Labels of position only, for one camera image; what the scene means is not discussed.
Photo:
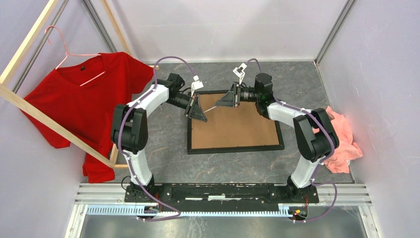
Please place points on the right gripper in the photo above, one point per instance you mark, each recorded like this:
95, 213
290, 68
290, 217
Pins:
231, 99

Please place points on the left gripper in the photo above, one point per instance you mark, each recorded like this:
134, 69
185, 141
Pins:
193, 110

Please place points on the black picture frame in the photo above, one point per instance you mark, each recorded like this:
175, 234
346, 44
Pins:
231, 130

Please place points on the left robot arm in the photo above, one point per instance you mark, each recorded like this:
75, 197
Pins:
130, 123

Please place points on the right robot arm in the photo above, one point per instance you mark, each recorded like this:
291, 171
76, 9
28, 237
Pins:
315, 135

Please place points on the red t-shirt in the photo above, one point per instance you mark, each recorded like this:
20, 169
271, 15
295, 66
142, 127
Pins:
87, 111

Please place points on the pink cloth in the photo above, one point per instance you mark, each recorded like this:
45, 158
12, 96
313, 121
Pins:
347, 150

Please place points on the pink clothes hanger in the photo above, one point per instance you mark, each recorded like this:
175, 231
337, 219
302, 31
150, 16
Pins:
69, 54

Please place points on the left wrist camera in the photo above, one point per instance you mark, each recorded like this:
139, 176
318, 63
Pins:
196, 84

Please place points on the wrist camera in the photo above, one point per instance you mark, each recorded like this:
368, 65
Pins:
196, 84
240, 72

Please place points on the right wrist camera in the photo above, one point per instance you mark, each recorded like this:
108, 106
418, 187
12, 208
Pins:
240, 72

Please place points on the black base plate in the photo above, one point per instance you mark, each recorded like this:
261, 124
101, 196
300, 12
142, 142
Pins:
214, 197

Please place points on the white cable duct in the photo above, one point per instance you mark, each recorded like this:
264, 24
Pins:
144, 210

